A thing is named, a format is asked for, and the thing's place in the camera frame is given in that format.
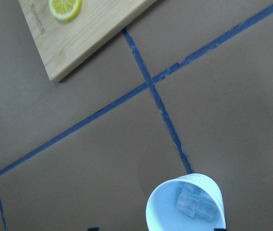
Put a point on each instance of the lemon slice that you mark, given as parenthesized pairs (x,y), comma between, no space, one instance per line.
(64,10)

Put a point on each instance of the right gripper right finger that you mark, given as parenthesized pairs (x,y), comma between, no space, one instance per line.
(220,229)

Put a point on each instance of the light blue plastic cup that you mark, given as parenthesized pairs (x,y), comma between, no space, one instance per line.
(162,215)

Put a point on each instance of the clear ice cube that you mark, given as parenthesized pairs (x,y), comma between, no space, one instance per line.
(194,202)

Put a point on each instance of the wooden cutting board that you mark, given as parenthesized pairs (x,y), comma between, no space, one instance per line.
(63,45)

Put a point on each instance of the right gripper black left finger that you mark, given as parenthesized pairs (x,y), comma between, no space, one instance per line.
(93,229)

